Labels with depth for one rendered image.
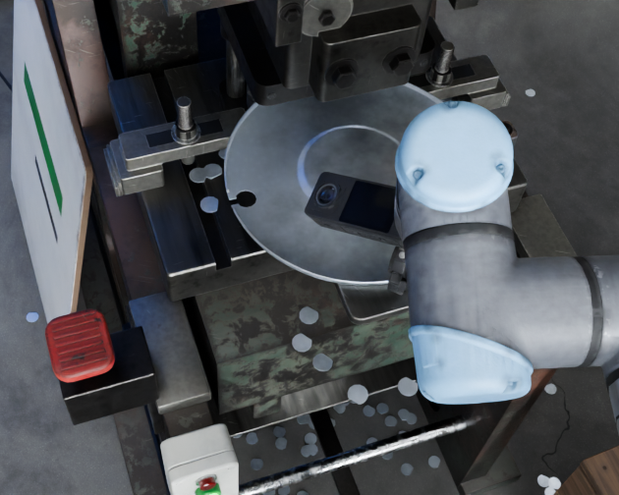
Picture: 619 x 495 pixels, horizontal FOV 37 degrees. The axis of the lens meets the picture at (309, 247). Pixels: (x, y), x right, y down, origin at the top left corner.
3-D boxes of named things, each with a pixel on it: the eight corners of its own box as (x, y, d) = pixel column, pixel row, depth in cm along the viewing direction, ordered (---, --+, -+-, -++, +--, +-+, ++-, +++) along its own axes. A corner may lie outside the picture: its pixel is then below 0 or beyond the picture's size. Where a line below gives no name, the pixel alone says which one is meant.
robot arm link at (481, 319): (605, 386, 58) (581, 218, 61) (427, 395, 57) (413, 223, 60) (561, 401, 65) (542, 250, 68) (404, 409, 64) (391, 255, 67)
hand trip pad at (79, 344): (125, 395, 96) (117, 363, 90) (67, 412, 95) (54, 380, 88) (110, 338, 100) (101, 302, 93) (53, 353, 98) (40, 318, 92)
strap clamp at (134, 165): (255, 164, 111) (256, 107, 102) (116, 197, 107) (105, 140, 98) (241, 128, 114) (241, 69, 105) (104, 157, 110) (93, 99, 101)
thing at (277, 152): (424, 54, 112) (426, 49, 112) (532, 247, 98) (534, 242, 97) (193, 104, 106) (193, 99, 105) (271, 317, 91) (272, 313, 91)
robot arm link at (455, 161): (402, 218, 58) (391, 94, 61) (397, 261, 69) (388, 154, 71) (528, 209, 58) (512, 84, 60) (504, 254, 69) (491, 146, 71)
